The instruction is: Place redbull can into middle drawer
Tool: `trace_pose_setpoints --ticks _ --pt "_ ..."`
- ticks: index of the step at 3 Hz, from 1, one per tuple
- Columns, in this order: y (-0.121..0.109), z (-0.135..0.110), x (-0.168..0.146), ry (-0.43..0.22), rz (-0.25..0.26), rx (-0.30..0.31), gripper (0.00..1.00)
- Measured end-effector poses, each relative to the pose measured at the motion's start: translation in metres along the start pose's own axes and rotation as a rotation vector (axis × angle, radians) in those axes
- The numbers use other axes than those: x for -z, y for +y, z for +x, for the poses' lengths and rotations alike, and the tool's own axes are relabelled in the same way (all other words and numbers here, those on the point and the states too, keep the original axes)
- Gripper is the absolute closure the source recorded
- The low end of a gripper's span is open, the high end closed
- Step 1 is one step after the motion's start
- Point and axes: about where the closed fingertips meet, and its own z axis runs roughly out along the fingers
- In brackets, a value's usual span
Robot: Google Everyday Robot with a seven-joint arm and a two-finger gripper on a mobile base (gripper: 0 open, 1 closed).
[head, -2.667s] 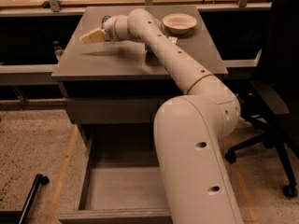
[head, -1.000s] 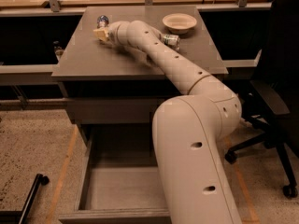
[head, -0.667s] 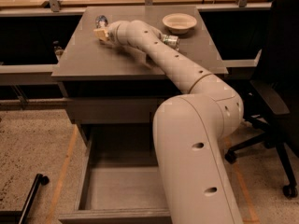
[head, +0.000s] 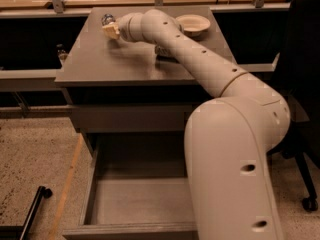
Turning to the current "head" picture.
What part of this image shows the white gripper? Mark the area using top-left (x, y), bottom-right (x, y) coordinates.
top-left (102, 13), bottom-right (145, 42)

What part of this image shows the blue silver redbull can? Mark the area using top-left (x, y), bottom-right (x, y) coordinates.
top-left (101, 14), bottom-right (116, 26)

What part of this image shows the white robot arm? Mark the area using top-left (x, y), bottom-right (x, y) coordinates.
top-left (102, 9), bottom-right (290, 240)

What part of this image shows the grey drawer cabinet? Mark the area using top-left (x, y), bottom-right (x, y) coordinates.
top-left (54, 5), bottom-right (241, 155)

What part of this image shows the closed grey top drawer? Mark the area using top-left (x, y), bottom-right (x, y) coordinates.
top-left (71, 105), bottom-right (193, 133)

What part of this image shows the open grey middle drawer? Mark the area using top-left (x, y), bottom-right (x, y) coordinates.
top-left (63, 132), bottom-right (199, 240)

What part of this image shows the small bottle behind cabinet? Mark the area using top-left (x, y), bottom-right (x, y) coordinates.
top-left (57, 44), bottom-right (68, 64)

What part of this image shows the black office chair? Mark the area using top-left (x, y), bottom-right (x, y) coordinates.
top-left (270, 0), bottom-right (320, 212)

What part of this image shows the black metal cart leg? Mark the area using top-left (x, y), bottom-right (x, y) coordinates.
top-left (0, 186), bottom-right (53, 240)

